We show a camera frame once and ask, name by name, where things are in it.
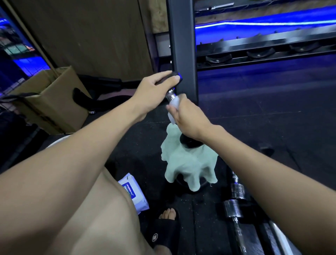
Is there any person's right hand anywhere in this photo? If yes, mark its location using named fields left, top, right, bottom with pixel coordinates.
left=166, top=93, right=224, bottom=144

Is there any person's left hand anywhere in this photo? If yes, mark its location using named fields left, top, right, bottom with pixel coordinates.
left=130, top=70, right=181, bottom=123

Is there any white wet wipe sheet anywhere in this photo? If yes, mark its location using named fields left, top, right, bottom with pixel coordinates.
left=168, top=95, right=180, bottom=125

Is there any small chrome dumbbell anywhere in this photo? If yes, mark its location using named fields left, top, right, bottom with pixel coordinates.
left=230, top=171, right=247, bottom=200

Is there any white blue wet wipes pack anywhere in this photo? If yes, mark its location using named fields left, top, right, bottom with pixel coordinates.
left=117, top=173, right=150, bottom=215

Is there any large chrome dumbbell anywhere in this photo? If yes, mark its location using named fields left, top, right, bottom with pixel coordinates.
left=223, top=199, right=249, bottom=255

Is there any person's left forearm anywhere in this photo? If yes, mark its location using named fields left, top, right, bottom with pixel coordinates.
left=0, top=99, right=147, bottom=255

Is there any person's right forearm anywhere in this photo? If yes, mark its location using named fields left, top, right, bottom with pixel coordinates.
left=202, top=127, right=336, bottom=255

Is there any person's left leg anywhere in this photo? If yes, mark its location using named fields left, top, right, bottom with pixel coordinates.
left=44, top=168, right=150, bottom=255

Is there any light green cloth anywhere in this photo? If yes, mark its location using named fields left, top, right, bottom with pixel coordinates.
left=160, top=123, right=219, bottom=192

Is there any black padded bench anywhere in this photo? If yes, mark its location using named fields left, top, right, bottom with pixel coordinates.
left=72, top=74, right=142, bottom=114

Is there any brown cardboard box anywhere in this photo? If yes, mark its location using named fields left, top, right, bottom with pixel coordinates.
left=8, top=66, right=92, bottom=135

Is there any white rimmed basin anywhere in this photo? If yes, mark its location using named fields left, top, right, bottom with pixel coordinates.
left=46, top=134, right=73, bottom=149

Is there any dark metal rack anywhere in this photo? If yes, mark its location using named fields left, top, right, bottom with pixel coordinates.
left=195, top=25, right=336, bottom=71

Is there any steel barbell bar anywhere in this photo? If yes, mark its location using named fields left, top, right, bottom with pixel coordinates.
left=195, top=2, right=234, bottom=12

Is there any black left sandal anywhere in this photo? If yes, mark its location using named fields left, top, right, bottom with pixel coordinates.
left=146, top=207, right=182, bottom=254

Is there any glowing white light strip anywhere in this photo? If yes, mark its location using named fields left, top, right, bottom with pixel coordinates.
left=195, top=20, right=336, bottom=29

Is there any thin wooden stick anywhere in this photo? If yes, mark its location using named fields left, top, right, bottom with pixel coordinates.
left=2, top=0, right=61, bottom=77

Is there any black strap handle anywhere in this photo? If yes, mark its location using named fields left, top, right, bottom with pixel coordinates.
left=0, top=92, right=40, bottom=103

